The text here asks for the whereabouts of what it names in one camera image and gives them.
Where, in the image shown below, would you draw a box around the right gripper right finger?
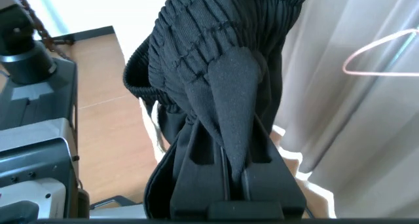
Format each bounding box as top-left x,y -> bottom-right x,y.
243,115 -> 307,218

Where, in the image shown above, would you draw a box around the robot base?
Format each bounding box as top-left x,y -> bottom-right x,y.
0,55 -> 147,220

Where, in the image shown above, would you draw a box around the pink clothes hanger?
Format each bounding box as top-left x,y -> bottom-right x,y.
342,28 -> 419,77

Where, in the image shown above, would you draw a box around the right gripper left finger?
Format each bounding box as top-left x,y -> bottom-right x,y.
170,121 -> 230,218

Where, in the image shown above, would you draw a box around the black shorts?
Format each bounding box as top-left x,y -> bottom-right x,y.
122,0 -> 310,219

